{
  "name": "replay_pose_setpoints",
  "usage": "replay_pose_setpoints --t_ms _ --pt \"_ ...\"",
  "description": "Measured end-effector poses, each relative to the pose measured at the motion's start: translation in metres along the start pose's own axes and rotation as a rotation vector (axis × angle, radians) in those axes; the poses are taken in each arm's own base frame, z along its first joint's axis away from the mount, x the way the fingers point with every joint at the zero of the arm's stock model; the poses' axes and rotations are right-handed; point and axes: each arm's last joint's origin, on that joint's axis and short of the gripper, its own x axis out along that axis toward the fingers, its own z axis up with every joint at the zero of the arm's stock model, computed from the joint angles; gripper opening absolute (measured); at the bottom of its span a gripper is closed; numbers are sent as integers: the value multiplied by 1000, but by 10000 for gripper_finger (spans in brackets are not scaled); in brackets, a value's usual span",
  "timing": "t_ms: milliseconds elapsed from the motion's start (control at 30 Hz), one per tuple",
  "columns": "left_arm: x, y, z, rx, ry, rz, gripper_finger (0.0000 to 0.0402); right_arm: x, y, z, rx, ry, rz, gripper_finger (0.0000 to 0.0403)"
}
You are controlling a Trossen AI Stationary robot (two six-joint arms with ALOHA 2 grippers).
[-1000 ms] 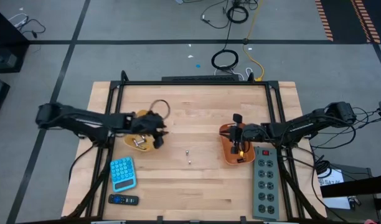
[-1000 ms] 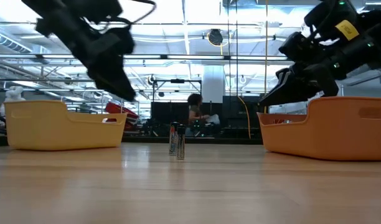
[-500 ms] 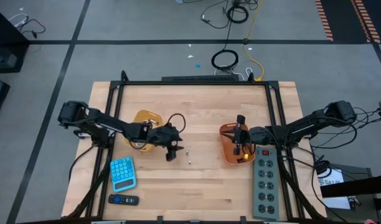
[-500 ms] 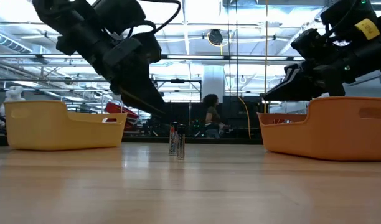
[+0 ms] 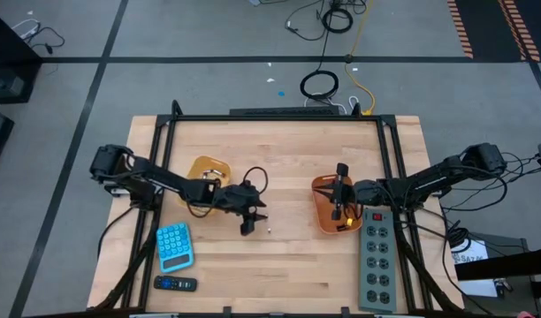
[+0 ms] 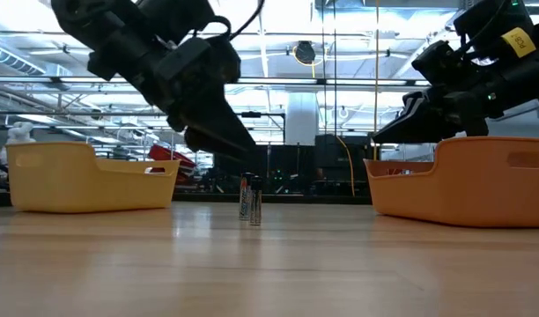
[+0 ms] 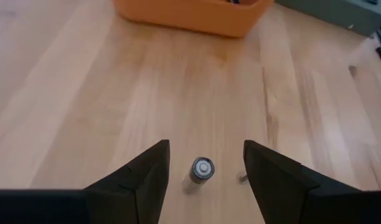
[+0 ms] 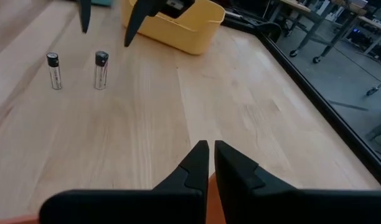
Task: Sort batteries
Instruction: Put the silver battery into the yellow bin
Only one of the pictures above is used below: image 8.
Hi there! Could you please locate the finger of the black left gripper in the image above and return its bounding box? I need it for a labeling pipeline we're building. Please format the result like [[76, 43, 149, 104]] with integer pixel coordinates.
[[124, 0, 166, 48], [77, 0, 92, 34]]

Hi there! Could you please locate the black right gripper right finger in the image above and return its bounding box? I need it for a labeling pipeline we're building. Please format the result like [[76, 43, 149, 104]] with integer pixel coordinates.
[[214, 139, 381, 224]]

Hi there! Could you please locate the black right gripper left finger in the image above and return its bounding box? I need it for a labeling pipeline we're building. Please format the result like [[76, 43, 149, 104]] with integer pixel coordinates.
[[39, 139, 210, 224]]

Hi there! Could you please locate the yellow plastic bin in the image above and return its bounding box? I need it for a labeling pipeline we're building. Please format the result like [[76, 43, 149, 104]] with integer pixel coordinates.
[[120, 0, 226, 56]]

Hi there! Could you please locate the silver and black battery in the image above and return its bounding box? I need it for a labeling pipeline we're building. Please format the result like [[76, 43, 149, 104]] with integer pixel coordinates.
[[46, 52, 63, 91], [93, 50, 110, 91]]

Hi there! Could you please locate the grey rolling table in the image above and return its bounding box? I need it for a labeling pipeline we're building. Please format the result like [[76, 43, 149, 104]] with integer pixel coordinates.
[[271, 0, 369, 65]]

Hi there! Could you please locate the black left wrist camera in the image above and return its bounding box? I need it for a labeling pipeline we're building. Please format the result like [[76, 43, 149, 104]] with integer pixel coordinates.
[[159, 0, 196, 19]]

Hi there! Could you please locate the black aluminium table frame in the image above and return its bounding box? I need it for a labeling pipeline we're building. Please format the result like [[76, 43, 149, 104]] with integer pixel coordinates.
[[221, 11, 381, 190]]

